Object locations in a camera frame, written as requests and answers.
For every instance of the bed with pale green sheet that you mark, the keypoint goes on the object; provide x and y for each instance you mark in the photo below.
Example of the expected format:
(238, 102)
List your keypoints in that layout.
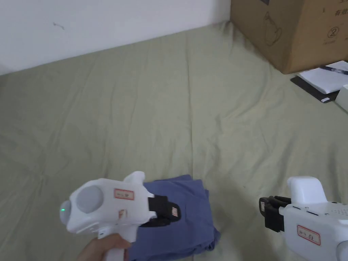
(163, 108)

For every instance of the blue garment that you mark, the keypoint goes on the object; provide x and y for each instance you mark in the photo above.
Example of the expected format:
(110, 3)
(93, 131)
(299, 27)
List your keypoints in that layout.
(190, 214)

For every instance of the small white box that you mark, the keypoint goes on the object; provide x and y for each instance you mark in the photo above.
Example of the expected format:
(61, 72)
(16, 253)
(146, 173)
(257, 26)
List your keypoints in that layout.
(343, 99)

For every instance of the black flat folder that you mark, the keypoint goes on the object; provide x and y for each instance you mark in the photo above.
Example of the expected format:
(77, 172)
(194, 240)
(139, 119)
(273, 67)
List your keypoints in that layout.
(312, 91)

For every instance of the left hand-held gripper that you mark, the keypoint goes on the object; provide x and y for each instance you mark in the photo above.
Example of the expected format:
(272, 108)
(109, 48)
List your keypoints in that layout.
(108, 206)

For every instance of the white paper booklet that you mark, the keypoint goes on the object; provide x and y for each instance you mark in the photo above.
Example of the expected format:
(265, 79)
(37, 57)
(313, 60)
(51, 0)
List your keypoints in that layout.
(323, 78)

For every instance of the brown cardboard carton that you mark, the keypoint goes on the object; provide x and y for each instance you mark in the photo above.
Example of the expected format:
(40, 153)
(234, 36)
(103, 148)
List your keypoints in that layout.
(293, 30)

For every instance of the person's left hand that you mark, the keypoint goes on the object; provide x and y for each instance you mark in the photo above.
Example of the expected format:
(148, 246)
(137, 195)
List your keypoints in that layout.
(100, 248)

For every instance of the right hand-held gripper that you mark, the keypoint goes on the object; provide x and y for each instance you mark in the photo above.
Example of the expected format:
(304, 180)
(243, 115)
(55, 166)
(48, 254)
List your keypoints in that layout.
(312, 225)

